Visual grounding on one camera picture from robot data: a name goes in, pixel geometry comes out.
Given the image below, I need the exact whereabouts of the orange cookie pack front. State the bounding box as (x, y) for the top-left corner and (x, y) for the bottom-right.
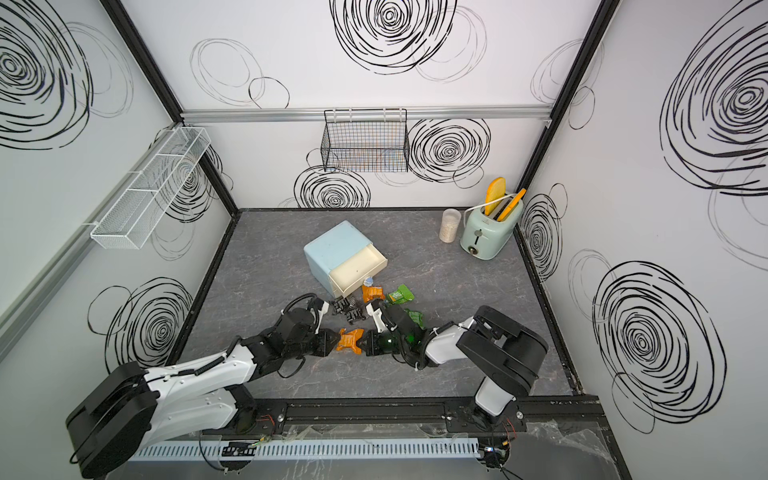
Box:
(335, 328), (365, 355)

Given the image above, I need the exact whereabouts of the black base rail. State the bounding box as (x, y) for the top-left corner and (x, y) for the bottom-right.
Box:
(197, 395), (604, 434)

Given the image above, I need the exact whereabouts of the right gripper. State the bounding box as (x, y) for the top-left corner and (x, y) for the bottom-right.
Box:
(354, 330), (410, 357)

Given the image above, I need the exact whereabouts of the clear jar with grains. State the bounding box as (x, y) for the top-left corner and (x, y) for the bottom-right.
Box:
(439, 208), (462, 244)

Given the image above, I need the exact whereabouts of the white slotted cable duct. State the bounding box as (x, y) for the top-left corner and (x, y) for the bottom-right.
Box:
(131, 438), (481, 463)

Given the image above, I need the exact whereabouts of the orange cookie pack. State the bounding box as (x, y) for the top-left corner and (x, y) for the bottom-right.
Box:
(362, 285), (386, 303)
(335, 328), (365, 355)

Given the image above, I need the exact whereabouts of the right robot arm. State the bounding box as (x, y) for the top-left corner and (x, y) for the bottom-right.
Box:
(352, 300), (549, 421)

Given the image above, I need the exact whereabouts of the black cookie pack right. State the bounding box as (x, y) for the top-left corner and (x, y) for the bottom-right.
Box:
(345, 307), (366, 325)

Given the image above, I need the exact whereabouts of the yellow toast slice right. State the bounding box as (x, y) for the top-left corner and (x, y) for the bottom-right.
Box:
(496, 188), (527, 222)

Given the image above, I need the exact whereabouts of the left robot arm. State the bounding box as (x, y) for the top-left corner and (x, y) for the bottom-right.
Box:
(65, 293), (340, 479)

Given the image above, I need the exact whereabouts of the orange cookie pack back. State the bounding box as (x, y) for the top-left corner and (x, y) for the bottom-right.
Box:
(362, 285), (386, 303)

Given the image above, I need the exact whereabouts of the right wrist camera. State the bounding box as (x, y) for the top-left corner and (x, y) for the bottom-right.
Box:
(365, 299), (389, 333)

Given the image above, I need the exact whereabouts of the yellow toast slice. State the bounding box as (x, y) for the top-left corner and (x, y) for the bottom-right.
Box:
(484, 177), (506, 216)
(496, 188), (527, 222)

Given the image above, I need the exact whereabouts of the light blue drawer cabinet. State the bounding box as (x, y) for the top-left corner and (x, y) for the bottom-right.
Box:
(303, 220), (371, 298)

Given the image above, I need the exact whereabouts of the green cookie pack left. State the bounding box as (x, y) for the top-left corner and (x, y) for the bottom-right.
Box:
(405, 308), (426, 330)

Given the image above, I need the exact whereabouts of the black cookie pack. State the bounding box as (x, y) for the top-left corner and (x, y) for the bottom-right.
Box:
(331, 297), (354, 315)
(345, 307), (366, 325)

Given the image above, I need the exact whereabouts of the cream top drawer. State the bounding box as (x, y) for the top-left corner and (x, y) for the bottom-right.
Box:
(329, 244), (388, 298)

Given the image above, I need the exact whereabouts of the white mesh wall shelf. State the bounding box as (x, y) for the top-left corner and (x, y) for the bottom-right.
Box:
(90, 126), (211, 250)

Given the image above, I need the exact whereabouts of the black wire wall basket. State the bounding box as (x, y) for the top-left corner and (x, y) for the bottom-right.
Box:
(320, 108), (410, 173)

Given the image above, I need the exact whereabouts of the mint green toaster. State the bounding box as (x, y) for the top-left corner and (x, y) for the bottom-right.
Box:
(459, 202), (525, 260)

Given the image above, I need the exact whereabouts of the green cookie pack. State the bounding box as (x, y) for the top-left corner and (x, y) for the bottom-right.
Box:
(387, 284), (415, 305)
(405, 308), (426, 330)

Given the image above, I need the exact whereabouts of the green cookie pack upper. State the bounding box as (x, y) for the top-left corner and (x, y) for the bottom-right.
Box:
(387, 284), (415, 305)

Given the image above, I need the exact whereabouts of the yellow toast slice left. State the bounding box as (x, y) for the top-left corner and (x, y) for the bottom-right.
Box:
(484, 177), (506, 216)

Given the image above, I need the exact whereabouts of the black cookie pack left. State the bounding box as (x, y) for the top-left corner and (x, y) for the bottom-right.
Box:
(331, 297), (354, 315)

